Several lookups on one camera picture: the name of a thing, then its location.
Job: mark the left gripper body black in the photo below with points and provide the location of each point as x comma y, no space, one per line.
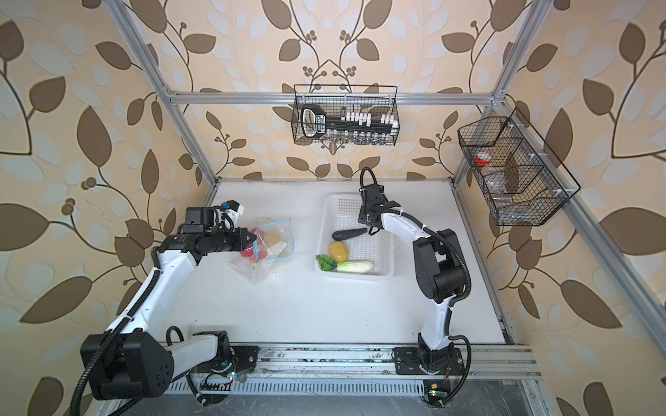
223,240

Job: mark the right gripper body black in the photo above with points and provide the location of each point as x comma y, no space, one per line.
364,212

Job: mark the yellow potato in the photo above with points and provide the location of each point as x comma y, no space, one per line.
339,251
272,238

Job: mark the red apple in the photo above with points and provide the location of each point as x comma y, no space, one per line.
257,251

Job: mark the clear zip top bag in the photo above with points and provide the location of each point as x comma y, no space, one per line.
277,254

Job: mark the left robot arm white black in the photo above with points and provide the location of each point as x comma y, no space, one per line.
127,361

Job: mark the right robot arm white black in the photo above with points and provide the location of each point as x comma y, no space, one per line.
442,273

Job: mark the white plastic perforated basket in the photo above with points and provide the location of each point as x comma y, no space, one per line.
340,213

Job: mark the dark purple eggplant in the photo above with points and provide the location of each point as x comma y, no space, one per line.
343,235

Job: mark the white radish green leaves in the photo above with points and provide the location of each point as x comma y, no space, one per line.
329,264

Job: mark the black white tool in basket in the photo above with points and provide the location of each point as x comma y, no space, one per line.
315,122

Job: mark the red capped bottle in basket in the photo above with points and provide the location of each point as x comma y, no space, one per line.
483,160

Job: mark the black wire basket back wall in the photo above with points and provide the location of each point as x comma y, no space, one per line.
360,97

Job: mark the black wire basket wall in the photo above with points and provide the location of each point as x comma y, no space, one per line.
360,97
528,181

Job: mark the black wire basket right wall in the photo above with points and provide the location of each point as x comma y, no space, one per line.
528,181

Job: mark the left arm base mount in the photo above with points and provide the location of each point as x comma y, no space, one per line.
212,382

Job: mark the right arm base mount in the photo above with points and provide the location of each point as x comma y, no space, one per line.
447,366

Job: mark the aluminium frame rail front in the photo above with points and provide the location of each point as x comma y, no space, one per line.
357,360

